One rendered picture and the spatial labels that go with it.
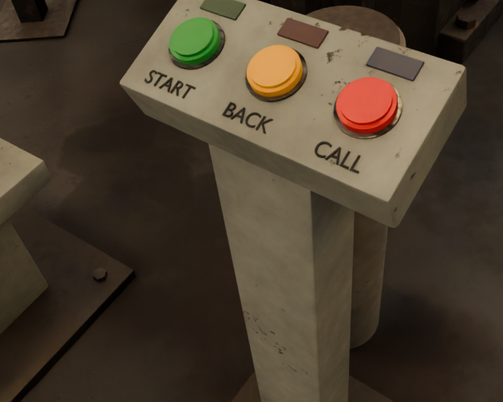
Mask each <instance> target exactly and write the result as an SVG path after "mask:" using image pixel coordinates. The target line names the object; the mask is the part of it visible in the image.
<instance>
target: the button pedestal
mask: <svg viewBox="0 0 503 402"><path fill-rule="evenodd" d="M235 1H237V2H242V3H245V4H246V6H245V7H244V9H243V11H242V12H241V14H240V15H239V17H238V18H237V19H236V21H234V20H231V19H229V18H226V17H223V16H220V15H218V14H214V13H211V12H208V11H206V10H202V9H201V8H200V6H201V5H202V3H203V2H204V0H177V1H176V3H175V4H174V6H173V7H172V9H171V10H170V11H169V12H168V14H167V16H166V17H165V18H164V20H163V22H162V23H161V24H160V25H159V27H158V28H157V30H156V31H155V33H154V34H153V35H152V36H151V38H150V39H149V41H148V42H147V44H146V45H145V47H144V48H143V49H142V50H141V52H140V54H139V55H138V56H137V58H136V60H135V61H134V62H133V63H132V65H131V66H130V68H129V69H128V71H127V72H126V74H125V75H124V76H123V77H122V79H121V82H120V85H121V87H122V88H123V89H124V90H125V91H126V92H127V93H128V95H129V96H130V97H131V98H132V99H133V101H134V102H135V103H136V104H137V105H138V107H139V108H140V109H141V110H142V111H143V113H144V114H145V115H147V116H150V117H152V118H154V119H156V120H159V121H161V122H163V123H165V124H167V125H170V126H172V127H174V128H176V129H178V130H181V131H182V132H185V133H187V134H189V135H191V136H194V137H195V138H197V139H199V140H202V141H204V142H206V143H208V146H209V150H210V153H211V157H212V165H213V169H214V173H215V177H216V184H217V188H218V192H219V197H220V204H221V208H222V212H223V216H224V223H225V227H226V231H227V236H228V242H229V246H230V251H231V255H232V262H233V266H234V270H235V274H236V281H237V286H238V290H239V294H240V300H241V305H242V309H243V313H244V320H245V325H246V329H247V332H248V340H249V344H250V348H251V355H252V359H253V363H254V367H255V371H254V372H253V373H252V375H251V376H250V378H249V379H248V381H247V382H246V383H245V385H244V386H243V387H242V388H241V389H240V391H239V392H238V393H237V395H236V396H235V398H234V399H233V400H232V402H393V401H392V400H390V399H389V398H387V397H385V396H384V395H382V394H381V393H379V392H376V391H375V390H374V389H372V388H370V387H368V386H367V385H365V384H364V383H362V382H360V381H359V380H356V379H355V378H354V377H352V376H350V375H349V358H350V335H351V289H352V266H353V242H354V211H357V212H358V213H360V214H362V215H365V216H367V217H369V218H371V219H373V220H376V221H378V222H380V223H382V224H384V225H387V226H388V227H393V228H395V227H397V226H398V225H399V223H400V222H401V221H402V218H403V216H404V215H405V213H406V211H407V210H408V208H409V206H410V204H411V203H412V201H413V199H414V197H415V196H416V194H417V192H418V190H419V188H420V186H421V185H422V183H423V181H424V180H425V178H426V176H427V175H428V173H429V171H430V169H431V168H432V166H433V164H434V162H435V160H436V159H437V157H438V155H439V153H440V151H441V150H442V148H443V146H444V145H445V143H446V141H447V140H448V138H449V136H450V133H451V132H452V131H453V128H454V127H455V125H456V123H457V122H458V120H459V118H460V116H461V115H462V113H463V111H464V110H465V107H466V68H465V67H464V66H463V65H459V64H457V63H454V62H451V61H447V60H444V59H441V58H439V57H434V56H431V55H429V54H426V53H422V52H419V51H416V50H413V49H409V48H406V47H404V46H401V45H396V44H394V43H391V42H388V41H384V40H381V39H378V38H376V37H371V36H369V35H366V34H363V33H359V32H356V31H353V30H349V29H346V28H343V27H341V26H337V25H334V24H331V23H328V22H324V21H321V20H319V19H316V18H311V17H308V16H306V15H303V14H299V13H296V12H293V11H290V10H286V9H284V8H281V7H278V6H273V5H271V4H268V3H266V2H261V1H258V0H235ZM191 18H208V19H210V20H211V21H213V22H214V23H215V24H216V27H217V29H218V30H219V32H220V44H219V47H218V49H217V51H216V52H215V53H214V54H213V55H212V56H211V57H210V58H209V59H207V60H206V61H204V62H202V63H199V64H197V65H184V64H181V63H180V62H178V61H177V60H176V58H175V57H174V56H173V55H172V53H171V51H170V48H169V40H170V37H171V36H172V33H173V31H174V30H175V29H176V28H177V27H178V26H179V25H180V24H181V23H183V22H185V21H187V20H188V19H191ZM287 18H291V19H294V20H296V21H299V22H304V23H307V24H309V25H312V26H316V27H319V28H321V29H324V30H328V31H329V33H328V34H327V36H326V37H325V39H324V40H323V42H322V44H321V45H320V47H319V48H318V49H316V48H314V47H311V46H309V45H304V44H302V43H299V42H297V41H292V40H290V39H288V38H285V37H281V36H279V35H277V33H278V32H279V30H280V28H281V27H282V25H283V24H284V22H285V21H286V19H287ZM272 45H285V46H288V47H290V48H292V49H293V50H294V51H295V52H296V53H297V54H298V55H299V58H300V60H301V62H302V66H303V73H302V76H301V78H300V80H299V82H298V84H297V85H296V86H295V87H294V88H293V89H292V90H290V91H289V92H287V93H285V94H283V95H281V96H277V97H265V96H262V95H259V94H258V93H257V92H255V91H254V90H253V88H252V87H251V85H250V84H249V82H248V79H247V68H248V64H249V62H250V60H251V59H252V58H253V57H254V56H255V55H256V54H257V53H258V52H259V51H260V50H262V49H265V48H267V47H269V46H272ZM376 47H380V48H383V49H387V50H390V51H393V52H395V53H400V54H402V55H405V56H407V57H412V58H414V59H417V60H420V61H424V65H423V66H422V68H421V69H420V71H419V73H418V75H417V76H416V77H415V79H414V81H410V80H407V79H405V78H402V77H398V76H395V75H393V74H390V73H386V72H383V71H381V70H379V69H375V68H372V67H370V66H367V65H366V63H367V62H368V60H369V58H370V56H371V55H372V53H373V52H374V50H375V48H376ZM364 77H377V78H380V79H383V80H384V81H386V82H388V83H389V84H390V85H391V86H392V87H393V88H394V91H395V92H396V95H397V99H398V110H397V113H396V115H395V117H394V119H393V120H392V121H391V122H390V123H389V124H388V125H387V126H386V127H385V128H383V129H382V130H380V131H377V132H373V133H368V134H361V133H356V132H352V131H351V130H349V129H347V128H345V126H344V125H343V124H342V123H341V121H340V119H339V116H338V113H337V110H336V102H337V99H338V96H339V94H340V93H341V91H342V90H343V89H344V88H345V87H346V86H347V85H348V84H350V83H351V82H352V81H355V80H358V79H360V78H364Z"/></svg>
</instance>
